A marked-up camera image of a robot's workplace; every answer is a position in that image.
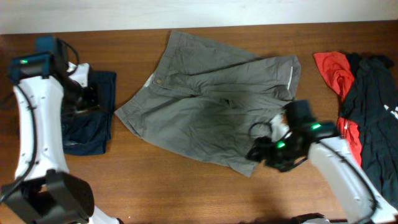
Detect black garment with white print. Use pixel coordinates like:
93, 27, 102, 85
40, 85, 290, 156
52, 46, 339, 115
340, 53, 397, 208

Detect red garment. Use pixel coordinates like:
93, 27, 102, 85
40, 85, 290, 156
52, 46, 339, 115
313, 52, 362, 166

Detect grey shorts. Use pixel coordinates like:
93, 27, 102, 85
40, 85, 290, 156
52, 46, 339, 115
115, 30, 301, 177

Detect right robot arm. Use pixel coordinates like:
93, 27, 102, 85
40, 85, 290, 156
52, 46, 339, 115
246, 100, 397, 223

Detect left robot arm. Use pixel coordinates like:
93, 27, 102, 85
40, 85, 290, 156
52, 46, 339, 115
1, 36, 119, 223

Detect dark navy folded garment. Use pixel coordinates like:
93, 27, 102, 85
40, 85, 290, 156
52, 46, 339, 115
62, 71, 116, 156

